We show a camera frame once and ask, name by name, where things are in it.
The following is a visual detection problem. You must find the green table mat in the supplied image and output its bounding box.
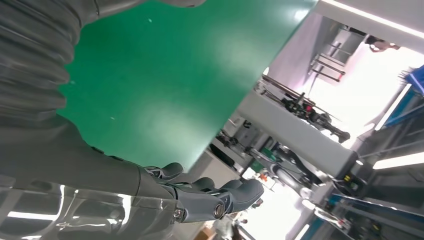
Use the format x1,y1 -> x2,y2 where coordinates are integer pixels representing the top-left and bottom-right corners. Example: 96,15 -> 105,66
56,0 -> 319,171

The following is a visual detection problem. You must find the green crate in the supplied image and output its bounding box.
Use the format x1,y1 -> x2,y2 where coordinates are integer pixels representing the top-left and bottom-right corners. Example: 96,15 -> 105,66
251,149 -> 274,171

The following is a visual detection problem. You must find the white machine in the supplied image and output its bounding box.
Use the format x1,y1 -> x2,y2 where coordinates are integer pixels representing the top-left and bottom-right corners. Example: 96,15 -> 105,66
236,90 -> 359,178

